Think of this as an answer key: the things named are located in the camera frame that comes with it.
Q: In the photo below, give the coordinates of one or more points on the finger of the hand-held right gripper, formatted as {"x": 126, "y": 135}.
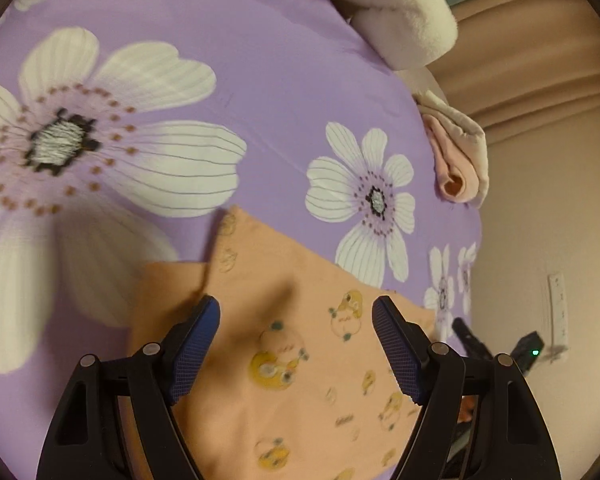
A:
{"x": 470, "y": 342}

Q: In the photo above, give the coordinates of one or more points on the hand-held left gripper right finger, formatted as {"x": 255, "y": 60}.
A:
{"x": 397, "y": 350}

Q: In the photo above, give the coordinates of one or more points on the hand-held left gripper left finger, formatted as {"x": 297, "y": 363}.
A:
{"x": 192, "y": 355}

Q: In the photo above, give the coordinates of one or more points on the orange cartoon print shirt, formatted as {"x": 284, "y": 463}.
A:
{"x": 305, "y": 410}

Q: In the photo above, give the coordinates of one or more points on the beige pink folded garment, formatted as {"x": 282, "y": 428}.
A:
{"x": 455, "y": 160}

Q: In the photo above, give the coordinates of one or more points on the purple floral bedsheet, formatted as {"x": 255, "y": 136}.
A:
{"x": 280, "y": 85}

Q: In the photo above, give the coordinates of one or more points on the beige curtain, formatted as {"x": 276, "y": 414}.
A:
{"x": 530, "y": 50}

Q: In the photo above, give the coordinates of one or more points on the white plush blanket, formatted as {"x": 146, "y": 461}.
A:
{"x": 405, "y": 20}

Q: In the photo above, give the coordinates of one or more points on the white wall socket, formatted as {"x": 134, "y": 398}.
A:
{"x": 557, "y": 310}

